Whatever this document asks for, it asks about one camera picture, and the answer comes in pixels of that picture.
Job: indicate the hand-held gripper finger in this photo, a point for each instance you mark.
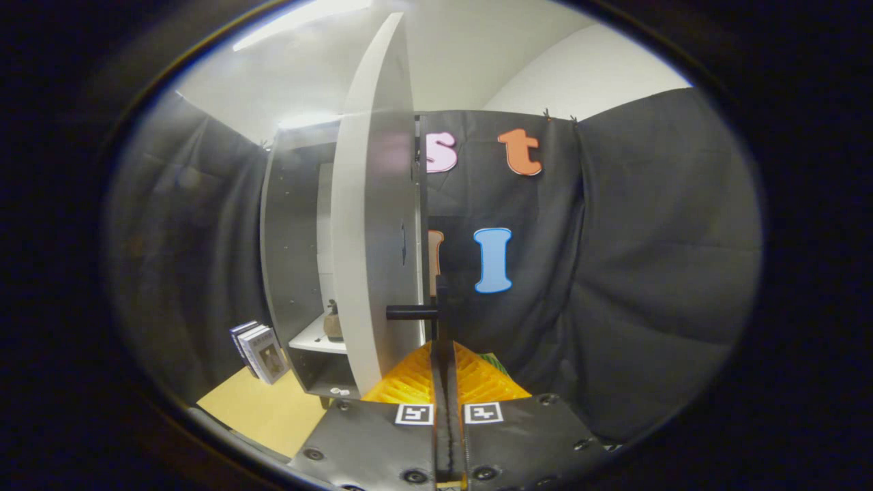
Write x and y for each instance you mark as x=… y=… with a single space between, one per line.
x=440 y=436
x=457 y=436

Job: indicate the brown plush shoe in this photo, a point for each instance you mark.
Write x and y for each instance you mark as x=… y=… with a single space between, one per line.
x=333 y=326

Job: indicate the white shoe cabinet door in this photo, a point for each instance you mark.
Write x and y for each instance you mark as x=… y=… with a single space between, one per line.
x=361 y=204

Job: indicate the grey shoe cabinet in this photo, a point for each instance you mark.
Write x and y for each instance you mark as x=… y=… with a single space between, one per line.
x=293 y=239

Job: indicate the stack of books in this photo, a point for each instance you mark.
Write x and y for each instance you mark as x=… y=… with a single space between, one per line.
x=262 y=354

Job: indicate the black backdrop cloth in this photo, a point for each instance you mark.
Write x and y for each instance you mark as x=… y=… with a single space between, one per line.
x=648 y=239

